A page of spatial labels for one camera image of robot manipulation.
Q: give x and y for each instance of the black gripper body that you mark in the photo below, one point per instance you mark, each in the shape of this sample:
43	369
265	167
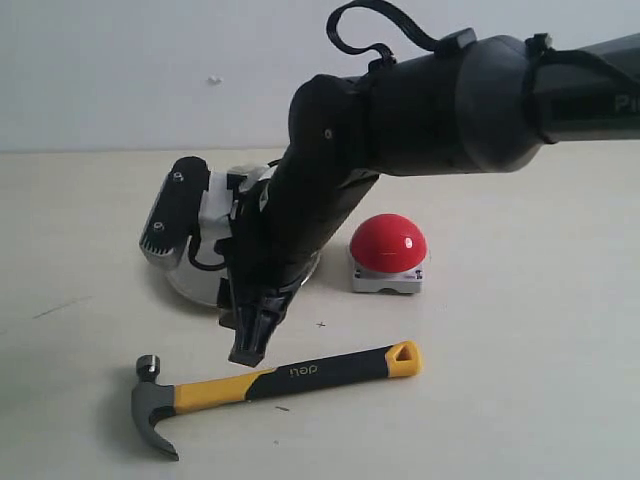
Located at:
278	227

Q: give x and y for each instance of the yellow black claw hammer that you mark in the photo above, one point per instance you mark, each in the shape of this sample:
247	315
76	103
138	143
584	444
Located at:
152	402

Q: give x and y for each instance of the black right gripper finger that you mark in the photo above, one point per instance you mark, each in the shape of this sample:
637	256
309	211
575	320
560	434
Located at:
225	310

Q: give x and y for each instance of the red dome push button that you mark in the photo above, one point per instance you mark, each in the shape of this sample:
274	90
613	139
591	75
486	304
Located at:
387	253

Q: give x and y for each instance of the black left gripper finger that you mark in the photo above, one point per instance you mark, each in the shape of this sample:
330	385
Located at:
257	314

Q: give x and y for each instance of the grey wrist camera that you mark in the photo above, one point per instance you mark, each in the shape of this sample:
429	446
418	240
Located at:
172	226

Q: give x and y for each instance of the round stainless steel plate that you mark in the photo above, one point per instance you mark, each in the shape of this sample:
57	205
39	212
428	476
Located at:
206	288

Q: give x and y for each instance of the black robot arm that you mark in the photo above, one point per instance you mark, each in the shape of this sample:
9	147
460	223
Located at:
485	108

